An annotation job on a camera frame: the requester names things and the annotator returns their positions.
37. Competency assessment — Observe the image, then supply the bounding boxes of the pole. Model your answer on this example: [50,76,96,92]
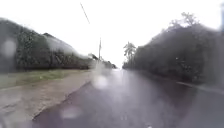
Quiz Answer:
[97,37,102,63]

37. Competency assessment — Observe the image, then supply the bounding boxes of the palm tree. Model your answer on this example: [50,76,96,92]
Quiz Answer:
[123,41,137,64]

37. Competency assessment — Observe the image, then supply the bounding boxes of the wet dark asphalt road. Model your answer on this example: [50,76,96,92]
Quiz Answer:
[31,68,224,128]

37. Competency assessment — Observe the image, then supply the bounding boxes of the dark roadside wood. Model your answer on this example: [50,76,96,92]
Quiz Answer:
[122,12,224,88]

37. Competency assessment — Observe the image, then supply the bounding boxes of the grass verge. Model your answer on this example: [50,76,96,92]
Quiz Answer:
[0,68,88,90]

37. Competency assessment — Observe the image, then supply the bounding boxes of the dense green tree line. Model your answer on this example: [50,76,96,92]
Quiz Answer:
[0,17,118,74]

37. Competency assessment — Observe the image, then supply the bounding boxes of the pale gravel roadside strip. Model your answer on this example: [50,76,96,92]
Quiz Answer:
[0,70,93,128]

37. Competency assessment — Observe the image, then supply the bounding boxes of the overhead wires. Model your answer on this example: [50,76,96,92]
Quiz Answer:
[79,2,91,25]

